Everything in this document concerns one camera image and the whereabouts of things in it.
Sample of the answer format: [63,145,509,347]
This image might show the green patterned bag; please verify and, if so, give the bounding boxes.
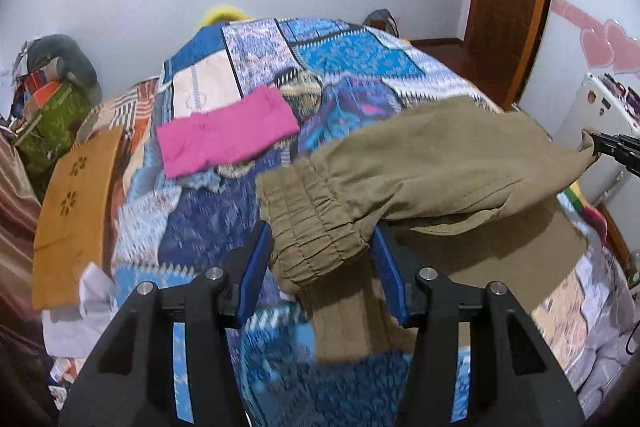
[12,82,91,178]

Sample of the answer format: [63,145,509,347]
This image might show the pink folded garment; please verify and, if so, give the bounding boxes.
[157,86,299,179]

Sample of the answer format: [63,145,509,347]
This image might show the blue patchwork bedspread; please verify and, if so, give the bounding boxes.
[46,17,637,427]

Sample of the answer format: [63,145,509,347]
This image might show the orange cardboard box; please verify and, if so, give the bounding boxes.
[32,126,124,311]

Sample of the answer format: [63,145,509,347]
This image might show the yellow fuzzy headboard arc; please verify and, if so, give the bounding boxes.
[198,4,252,28]

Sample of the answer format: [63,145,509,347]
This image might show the white cabinet with stickers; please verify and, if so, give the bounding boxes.
[553,72,639,251]

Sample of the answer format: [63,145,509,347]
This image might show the white crumpled cloth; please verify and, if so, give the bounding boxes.
[41,262,116,359]

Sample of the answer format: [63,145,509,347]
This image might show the purple grey backpack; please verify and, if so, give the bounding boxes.
[363,9,400,38]

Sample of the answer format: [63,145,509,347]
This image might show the striped pink curtain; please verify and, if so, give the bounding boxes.
[0,135,42,347]

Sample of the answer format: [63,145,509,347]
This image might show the khaki olive pants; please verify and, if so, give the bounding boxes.
[256,96,596,363]

